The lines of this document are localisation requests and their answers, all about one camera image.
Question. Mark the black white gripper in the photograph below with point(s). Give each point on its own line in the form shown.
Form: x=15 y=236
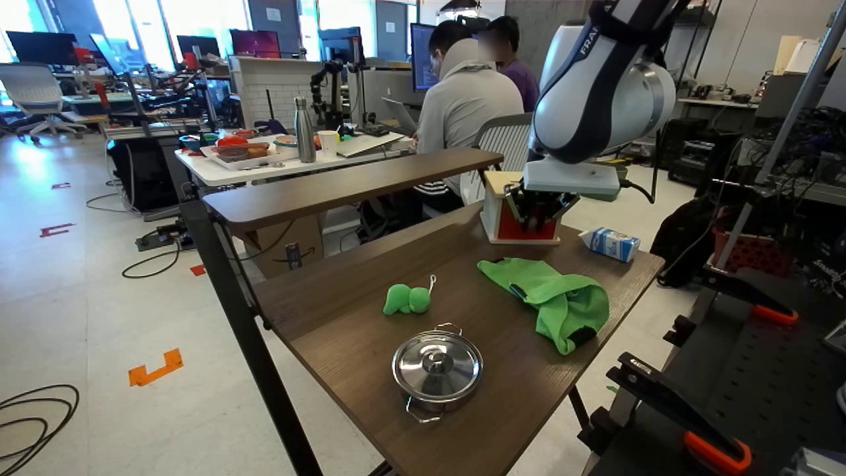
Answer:
x=558 y=186

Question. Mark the white mesh office chair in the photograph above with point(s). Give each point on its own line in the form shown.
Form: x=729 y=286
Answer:
x=508 y=137

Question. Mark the blue white carton box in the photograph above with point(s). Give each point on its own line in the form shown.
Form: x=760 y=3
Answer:
x=612 y=245

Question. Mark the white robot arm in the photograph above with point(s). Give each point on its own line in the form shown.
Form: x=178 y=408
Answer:
x=595 y=97

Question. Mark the black orange clamp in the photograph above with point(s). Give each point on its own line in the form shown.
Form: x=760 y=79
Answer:
x=762 y=306
x=702 y=437

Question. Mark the raised wooden shelf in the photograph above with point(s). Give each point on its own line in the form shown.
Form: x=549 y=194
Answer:
x=283 y=200

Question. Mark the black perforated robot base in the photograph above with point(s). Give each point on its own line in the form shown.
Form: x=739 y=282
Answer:
x=774 y=388

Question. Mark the person in purple shirt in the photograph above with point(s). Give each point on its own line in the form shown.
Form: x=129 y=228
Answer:
x=504 y=40

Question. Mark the red drawer with knob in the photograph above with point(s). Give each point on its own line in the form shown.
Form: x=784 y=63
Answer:
x=511 y=228

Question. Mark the black orange clamp rear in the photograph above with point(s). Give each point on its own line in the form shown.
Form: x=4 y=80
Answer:
x=762 y=306

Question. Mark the steel pot with lid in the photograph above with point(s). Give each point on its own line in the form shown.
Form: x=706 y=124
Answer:
x=435 y=371

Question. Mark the green plush toy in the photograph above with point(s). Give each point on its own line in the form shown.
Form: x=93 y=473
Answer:
x=409 y=299

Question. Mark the wooden box with drawer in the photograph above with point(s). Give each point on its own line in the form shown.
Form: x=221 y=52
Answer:
x=504 y=190

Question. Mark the person in grey hoodie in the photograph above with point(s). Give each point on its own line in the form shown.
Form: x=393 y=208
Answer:
x=470 y=92

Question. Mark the green cloth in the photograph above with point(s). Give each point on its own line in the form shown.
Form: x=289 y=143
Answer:
x=569 y=310

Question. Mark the black orange clamp front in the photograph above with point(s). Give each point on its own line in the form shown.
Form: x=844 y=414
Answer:
x=702 y=437

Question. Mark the orange floor bracket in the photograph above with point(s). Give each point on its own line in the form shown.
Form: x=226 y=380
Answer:
x=143 y=373

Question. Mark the steel water bottle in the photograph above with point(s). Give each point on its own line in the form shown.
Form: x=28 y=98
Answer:
x=304 y=133

